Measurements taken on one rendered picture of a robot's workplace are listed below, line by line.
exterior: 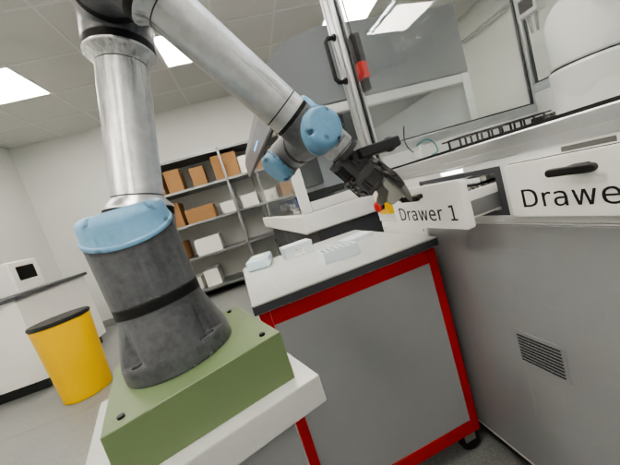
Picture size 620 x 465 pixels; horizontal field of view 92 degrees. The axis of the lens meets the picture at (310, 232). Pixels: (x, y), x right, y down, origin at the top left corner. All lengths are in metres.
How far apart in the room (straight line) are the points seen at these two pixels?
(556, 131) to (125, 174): 0.75
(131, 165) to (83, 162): 4.92
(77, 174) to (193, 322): 5.15
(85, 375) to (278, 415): 2.73
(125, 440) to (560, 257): 0.76
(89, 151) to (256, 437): 5.25
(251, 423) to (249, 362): 0.07
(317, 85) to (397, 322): 1.20
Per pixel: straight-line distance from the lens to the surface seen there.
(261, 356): 0.42
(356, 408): 1.03
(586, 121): 0.68
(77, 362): 3.06
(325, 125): 0.54
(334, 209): 1.57
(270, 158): 0.65
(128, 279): 0.44
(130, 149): 0.61
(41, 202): 5.74
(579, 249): 0.75
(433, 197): 0.80
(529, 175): 0.73
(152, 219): 0.45
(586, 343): 0.85
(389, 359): 1.01
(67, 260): 5.64
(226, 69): 0.55
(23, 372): 3.94
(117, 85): 0.65
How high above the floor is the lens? 0.99
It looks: 7 degrees down
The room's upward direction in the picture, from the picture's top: 17 degrees counter-clockwise
